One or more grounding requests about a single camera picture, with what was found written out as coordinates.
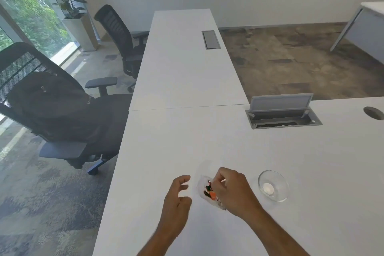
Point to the person's left hand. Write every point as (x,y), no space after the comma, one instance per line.
(174,210)

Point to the person's right hand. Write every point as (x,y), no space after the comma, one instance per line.
(235,192)

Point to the clear plastic bag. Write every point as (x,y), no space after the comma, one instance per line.
(201,185)

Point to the clear glass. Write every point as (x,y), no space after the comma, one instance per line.
(273,186)

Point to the person's right forearm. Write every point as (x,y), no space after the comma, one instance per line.
(276,234)

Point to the black mesh office chair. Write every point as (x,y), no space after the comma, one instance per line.
(114,120)
(115,27)

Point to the black backpack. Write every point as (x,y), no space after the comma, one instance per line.
(54,105)

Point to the white desk with grey panel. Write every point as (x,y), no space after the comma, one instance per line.
(369,27)

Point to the large glass window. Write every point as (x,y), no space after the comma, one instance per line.
(27,9)

